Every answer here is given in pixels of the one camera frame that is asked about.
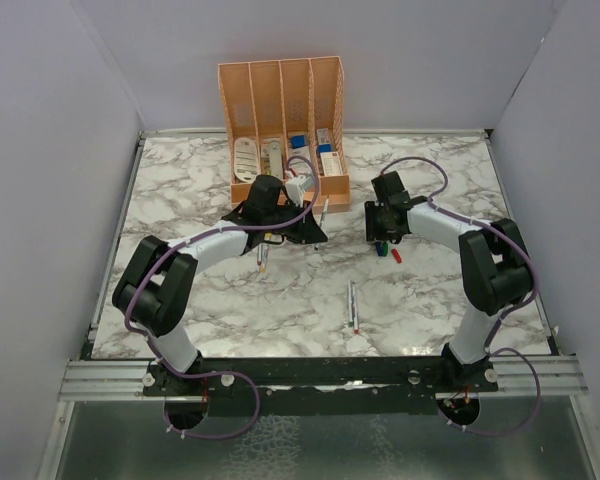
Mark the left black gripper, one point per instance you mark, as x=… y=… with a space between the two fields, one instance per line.
x=309 y=232

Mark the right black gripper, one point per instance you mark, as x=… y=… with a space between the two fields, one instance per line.
x=374 y=232

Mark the blue pen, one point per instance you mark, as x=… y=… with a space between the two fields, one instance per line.
x=322 y=218

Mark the yellow pen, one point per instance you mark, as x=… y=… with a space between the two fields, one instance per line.
x=264 y=251

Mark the green pen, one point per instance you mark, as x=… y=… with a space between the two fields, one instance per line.
x=349 y=304

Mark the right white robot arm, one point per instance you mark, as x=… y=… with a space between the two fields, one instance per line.
x=496 y=275

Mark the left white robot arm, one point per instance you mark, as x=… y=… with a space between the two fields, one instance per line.
x=154 y=289

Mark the red pen cap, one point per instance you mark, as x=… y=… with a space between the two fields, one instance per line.
x=397 y=256

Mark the red tipped pen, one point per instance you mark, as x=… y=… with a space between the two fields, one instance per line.
x=355 y=312

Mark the white red box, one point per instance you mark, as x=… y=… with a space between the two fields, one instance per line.
x=328 y=155

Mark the white blue box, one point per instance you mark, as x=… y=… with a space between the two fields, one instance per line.
x=299 y=148

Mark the white oval package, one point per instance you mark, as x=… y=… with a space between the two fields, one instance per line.
x=246 y=166

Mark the orange desk organizer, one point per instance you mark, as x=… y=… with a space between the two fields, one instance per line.
x=273 y=99

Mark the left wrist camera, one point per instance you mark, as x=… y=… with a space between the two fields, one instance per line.
x=297 y=187

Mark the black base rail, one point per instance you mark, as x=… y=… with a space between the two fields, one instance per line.
x=314 y=386

